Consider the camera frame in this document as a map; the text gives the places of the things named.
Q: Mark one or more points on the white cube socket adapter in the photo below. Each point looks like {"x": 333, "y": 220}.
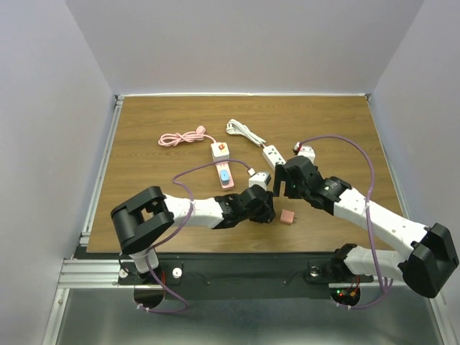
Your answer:
{"x": 220, "y": 151}

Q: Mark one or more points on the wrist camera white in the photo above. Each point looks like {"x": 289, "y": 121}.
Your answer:
{"x": 305, "y": 151}
{"x": 262, "y": 179}

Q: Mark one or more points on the blue usb charger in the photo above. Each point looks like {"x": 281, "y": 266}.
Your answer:
{"x": 224, "y": 176}

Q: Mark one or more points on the pink power strip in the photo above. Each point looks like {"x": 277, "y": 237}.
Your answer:
{"x": 224, "y": 165}

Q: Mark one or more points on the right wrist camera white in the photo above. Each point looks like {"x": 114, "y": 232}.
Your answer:
{"x": 305, "y": 151}

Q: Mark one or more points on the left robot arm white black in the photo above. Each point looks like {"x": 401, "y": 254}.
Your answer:
{"x": 142, "y": 219}

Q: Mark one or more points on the pink usb charger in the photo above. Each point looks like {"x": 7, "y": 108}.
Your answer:
{"x": 287, "y": 217}

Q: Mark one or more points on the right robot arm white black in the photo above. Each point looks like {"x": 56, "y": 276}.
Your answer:
{"x": 423, "y": 257}

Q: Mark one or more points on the aluminium frame rail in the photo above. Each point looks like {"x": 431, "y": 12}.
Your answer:
{"x": 89, "y": 270}

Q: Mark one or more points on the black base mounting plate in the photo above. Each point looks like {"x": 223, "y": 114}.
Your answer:
{"x": 238, "y": 276}

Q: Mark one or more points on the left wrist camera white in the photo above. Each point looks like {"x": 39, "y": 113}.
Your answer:
{"x": 262, "y": 179}

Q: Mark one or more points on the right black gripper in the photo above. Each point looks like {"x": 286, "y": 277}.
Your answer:
{"x": 279, "y": 174}

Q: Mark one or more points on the white power strip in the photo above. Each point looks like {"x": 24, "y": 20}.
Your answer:
{"x": 272, "y": 156}

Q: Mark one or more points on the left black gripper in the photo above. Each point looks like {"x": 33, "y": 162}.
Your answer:
{"x": 267, "y": 213}

